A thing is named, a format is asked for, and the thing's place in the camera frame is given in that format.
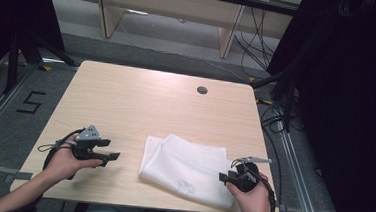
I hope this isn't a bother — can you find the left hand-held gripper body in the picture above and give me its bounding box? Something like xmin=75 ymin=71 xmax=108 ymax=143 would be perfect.
xmin=70 ymin=123 xmax=104 ymax=163

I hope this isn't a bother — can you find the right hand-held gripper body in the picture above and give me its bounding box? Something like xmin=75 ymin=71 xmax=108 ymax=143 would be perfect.
xmin=224 ymin=154 xmax=274 ymax=196

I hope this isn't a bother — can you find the white cloth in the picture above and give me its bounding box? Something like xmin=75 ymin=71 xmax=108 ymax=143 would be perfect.
xmin=135 ymin=132 xmax=240 ymax=210

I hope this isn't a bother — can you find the person's right hand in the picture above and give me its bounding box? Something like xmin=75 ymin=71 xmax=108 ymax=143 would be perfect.
xmin=224 ymin=169 xmax=276 ymax=212

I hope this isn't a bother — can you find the person's left hand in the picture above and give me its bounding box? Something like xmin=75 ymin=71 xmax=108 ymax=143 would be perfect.
xmin=43 ymin=139 xmax=106 ymax=185

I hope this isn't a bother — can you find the black metal stand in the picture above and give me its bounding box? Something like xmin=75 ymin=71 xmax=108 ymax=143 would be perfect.
xmin=1 ymin=27 xmax=81 ymax=100
xmin=247 ymin=64 xmax=301 ymax=134

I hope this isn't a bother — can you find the grey floor strip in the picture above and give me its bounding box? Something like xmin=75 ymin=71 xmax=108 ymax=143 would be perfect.
xmin=0 ymin=162 xmax=34 ymax=185

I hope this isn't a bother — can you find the black curtain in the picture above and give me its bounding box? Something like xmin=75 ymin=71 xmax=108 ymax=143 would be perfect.
xmin=0 ymin=0 xmax=69 ymax=93
xmin=256 ymin=0 xmax=376 ymax=212

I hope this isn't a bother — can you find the light wooden desk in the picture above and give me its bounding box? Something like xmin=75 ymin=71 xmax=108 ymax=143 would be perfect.
xmin=41 ymin=0 xmax=306 ymax=65

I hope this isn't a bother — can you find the right hand-held gripper black cable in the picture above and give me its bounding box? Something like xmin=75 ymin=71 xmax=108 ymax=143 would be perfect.
xmin=252 ymin=172 xmax=281 ymax=212

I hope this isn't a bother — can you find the bundle of black floor cables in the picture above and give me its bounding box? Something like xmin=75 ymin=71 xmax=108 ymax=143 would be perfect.
xmin=230 ymin=5 xmax=278 ymax=73

